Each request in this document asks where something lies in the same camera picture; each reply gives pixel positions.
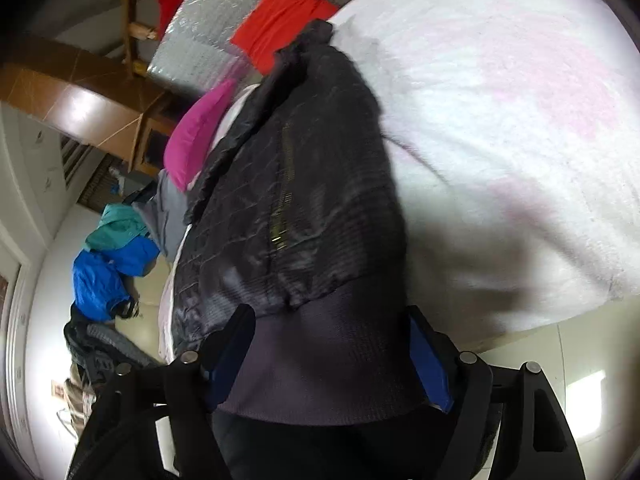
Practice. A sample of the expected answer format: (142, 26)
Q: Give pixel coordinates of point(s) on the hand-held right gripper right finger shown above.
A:
(431, 365)

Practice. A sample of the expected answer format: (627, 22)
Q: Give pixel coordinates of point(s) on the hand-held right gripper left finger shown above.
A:
(226, 360)

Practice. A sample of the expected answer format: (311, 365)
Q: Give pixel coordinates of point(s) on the black quilted jacket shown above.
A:
(300, 185)

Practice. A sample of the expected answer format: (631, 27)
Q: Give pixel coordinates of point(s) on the blue jacket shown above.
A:
(97, 285)

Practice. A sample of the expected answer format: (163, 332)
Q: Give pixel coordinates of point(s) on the teal jacket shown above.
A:
(117, 225)

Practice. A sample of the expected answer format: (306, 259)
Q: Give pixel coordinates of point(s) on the grey cloth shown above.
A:
(167, 220)

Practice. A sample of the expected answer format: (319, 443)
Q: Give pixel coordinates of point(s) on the magenta pillow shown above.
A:
(196, 135)

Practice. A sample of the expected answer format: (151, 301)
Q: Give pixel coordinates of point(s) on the brown wooden cabinet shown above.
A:
(75, 95)

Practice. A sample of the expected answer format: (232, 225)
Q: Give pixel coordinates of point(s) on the white pink-patterned blanket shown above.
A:
(500, 110)

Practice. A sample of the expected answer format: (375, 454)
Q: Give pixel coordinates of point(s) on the silver foil mat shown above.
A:
(210, 35)

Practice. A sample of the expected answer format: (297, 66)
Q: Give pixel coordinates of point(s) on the orange-red cushion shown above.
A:
(282, 20)

